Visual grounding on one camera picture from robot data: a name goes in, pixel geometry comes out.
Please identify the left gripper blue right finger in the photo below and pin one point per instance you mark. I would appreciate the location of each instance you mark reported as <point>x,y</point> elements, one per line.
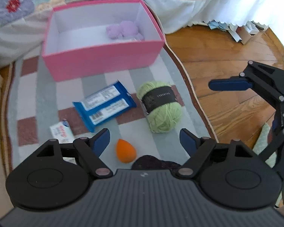
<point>189,141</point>

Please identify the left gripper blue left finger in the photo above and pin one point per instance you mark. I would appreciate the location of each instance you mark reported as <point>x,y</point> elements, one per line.
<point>100,141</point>

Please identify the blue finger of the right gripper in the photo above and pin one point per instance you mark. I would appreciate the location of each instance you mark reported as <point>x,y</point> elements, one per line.
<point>229,85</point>

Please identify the orange makeup sponge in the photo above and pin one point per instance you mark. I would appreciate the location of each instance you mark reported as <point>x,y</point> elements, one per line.
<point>125,152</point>

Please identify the green yarn skein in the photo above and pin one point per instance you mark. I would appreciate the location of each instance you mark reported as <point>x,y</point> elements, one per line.
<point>163,111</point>

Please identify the white tissue packet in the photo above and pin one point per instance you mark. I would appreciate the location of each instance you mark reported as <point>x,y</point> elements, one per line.
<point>62,132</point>

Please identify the blue snack wrapper pack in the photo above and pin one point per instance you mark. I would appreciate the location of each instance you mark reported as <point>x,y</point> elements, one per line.
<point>104,105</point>

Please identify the purple plush toy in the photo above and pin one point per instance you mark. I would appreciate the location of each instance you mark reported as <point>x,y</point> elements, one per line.
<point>124,30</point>

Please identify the dark knitted item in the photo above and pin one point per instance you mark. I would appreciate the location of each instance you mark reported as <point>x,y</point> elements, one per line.
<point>148,162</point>

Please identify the paper scraps under bed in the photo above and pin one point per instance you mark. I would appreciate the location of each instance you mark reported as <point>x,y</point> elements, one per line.
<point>241,34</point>

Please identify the striped checked rug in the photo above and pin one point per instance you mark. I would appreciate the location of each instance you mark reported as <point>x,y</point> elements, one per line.
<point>35,107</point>

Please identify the white bed skirt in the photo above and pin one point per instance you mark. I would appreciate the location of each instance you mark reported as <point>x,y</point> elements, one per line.
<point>24,34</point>

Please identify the pink cardboard box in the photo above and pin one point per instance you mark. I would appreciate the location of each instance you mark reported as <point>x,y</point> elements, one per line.
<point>77,45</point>

